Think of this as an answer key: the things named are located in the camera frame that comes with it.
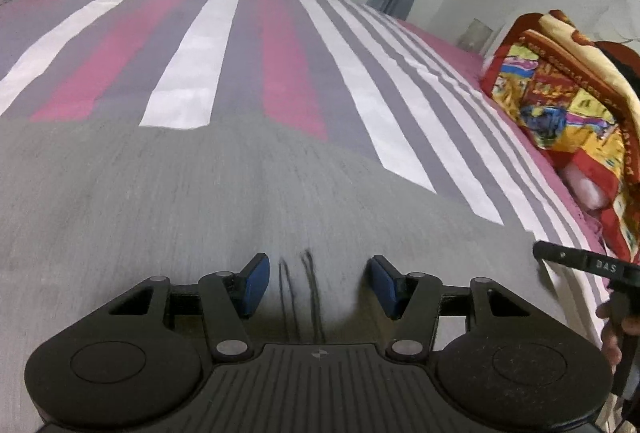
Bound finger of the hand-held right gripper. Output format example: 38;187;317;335
532;240;640;285

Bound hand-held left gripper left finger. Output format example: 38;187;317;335
107;253;271;361

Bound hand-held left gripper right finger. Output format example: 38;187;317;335
369;254;531;359

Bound grey pants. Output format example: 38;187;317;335
0;113;571;364

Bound person's right hand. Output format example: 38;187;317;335
596;299;624;368

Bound pink pillow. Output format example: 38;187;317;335
562;163;613;214

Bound colourful printed blanket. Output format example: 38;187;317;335
479;13;640;264

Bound black cloth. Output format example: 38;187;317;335
595;40;640;88

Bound striped bed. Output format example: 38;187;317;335
0;0;616;329

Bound yellow printed blanket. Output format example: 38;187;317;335
537;10;640;114

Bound white translucent container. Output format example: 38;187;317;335
460;17;502;58

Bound white wall cable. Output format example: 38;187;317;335
597;0;640;44

